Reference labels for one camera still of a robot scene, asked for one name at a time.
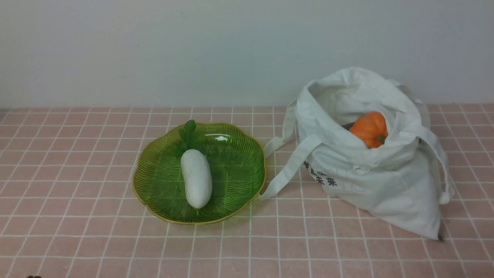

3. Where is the white canvas tote bag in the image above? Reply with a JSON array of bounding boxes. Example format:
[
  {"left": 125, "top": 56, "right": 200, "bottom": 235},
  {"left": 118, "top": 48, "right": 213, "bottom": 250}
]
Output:
[{"left": 259, "top": 67, "right": 455, "bottom": 241}]

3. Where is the orange toy pumpkin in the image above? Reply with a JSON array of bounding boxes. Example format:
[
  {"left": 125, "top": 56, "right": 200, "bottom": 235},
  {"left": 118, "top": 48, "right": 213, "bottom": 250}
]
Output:
[{"left": 349, "top": 112, "right": 388, "bottom": 149}]

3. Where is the green ribbed plastic plate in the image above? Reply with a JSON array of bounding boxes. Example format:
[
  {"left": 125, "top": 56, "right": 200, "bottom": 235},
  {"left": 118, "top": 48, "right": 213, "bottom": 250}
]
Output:
[{"left": 134, "top": 122, "right": 267, "bottom": 225}]

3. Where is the white radish with leaves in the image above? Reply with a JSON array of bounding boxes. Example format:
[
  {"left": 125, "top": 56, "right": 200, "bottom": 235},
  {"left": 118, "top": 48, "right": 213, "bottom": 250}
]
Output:
[{"left": 172, "top": 120, "right": 212, "bottom": 209}]

